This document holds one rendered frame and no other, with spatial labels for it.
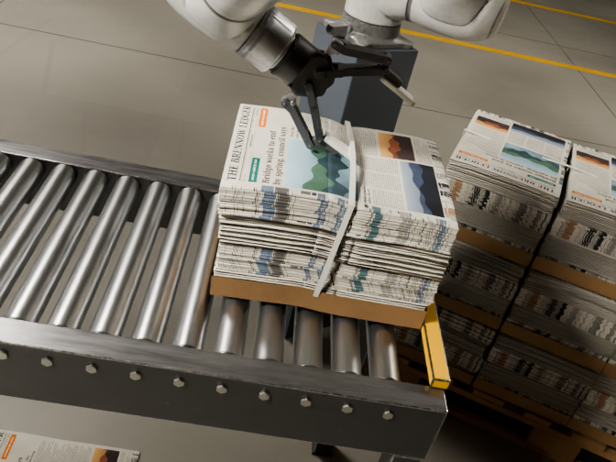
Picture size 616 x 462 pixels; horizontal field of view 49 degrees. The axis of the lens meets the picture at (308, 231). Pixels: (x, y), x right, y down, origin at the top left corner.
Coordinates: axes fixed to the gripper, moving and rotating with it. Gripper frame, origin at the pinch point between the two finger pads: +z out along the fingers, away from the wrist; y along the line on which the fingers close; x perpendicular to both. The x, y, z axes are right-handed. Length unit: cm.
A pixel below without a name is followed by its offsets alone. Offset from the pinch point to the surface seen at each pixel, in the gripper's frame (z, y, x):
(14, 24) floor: -97, 174, -275
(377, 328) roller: 20.1, 23.8, 14.8
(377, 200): 4.0, 5.9, 11.3
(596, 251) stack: 78, 2, -36
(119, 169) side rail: -27, 48, -20
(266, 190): -11.5, 13.9, 14.6
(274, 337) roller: 4.3, 31.7, 21.6
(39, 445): -3, 125, -8
